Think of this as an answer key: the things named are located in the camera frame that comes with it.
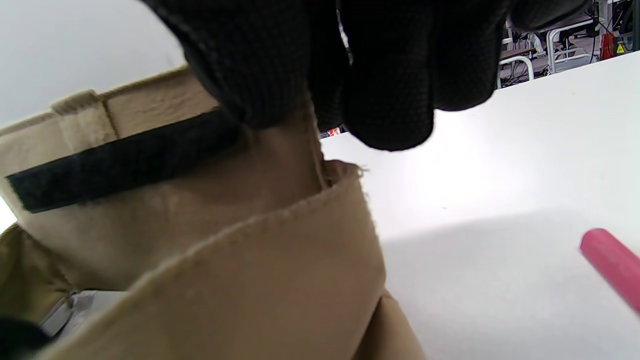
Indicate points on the person's right hand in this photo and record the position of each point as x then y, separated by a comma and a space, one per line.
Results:
390, 75

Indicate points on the tan fabric pencil pouch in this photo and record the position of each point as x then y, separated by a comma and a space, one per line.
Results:
250, 250

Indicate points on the pink cap twist pen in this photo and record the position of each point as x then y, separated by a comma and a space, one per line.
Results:
615, 265

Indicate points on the white tubular rolling cart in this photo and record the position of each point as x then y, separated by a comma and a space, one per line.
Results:
515, 59

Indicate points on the white metal rack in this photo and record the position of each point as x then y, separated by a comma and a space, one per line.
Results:
549, 50

